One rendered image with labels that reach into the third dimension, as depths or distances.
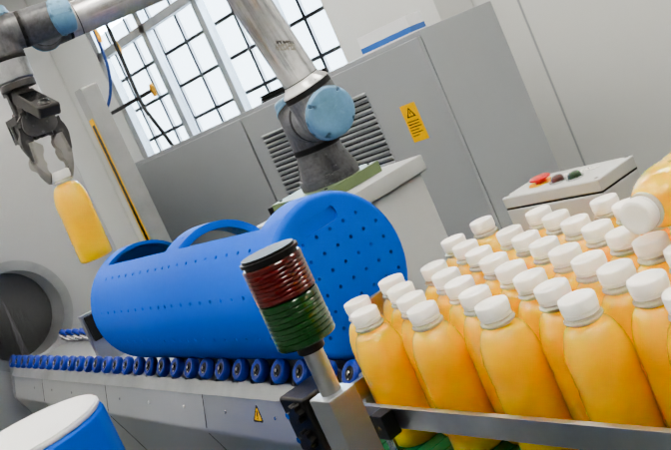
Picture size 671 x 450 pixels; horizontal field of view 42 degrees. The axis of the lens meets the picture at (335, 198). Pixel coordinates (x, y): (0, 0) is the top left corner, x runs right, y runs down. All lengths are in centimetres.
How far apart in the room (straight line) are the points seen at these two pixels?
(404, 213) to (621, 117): 236
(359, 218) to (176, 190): 297
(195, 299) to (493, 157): 185
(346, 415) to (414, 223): 122
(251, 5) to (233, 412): 85
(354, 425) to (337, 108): 112
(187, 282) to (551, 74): 299
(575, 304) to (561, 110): 354
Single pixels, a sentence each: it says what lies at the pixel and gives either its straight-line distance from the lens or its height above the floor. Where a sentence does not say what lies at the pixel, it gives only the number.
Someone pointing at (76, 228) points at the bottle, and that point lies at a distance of 181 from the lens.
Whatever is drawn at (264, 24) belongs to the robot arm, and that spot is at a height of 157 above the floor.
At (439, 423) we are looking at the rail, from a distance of 108.
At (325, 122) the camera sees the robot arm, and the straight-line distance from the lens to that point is 191.
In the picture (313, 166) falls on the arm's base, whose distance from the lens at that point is 206.
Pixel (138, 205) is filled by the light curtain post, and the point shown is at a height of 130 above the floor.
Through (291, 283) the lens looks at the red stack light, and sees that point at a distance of 85.
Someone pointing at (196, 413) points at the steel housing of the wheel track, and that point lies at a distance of 194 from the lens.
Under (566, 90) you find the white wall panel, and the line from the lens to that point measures 437.
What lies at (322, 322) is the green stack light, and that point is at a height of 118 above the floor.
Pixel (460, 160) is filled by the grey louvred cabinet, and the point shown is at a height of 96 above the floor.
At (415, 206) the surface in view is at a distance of 209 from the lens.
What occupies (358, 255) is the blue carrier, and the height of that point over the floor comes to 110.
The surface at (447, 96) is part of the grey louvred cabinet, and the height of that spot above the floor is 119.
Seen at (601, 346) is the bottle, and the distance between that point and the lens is 90.
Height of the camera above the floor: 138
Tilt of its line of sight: 7 degrees down
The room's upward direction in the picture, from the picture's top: 24 degrees counter-clockwise
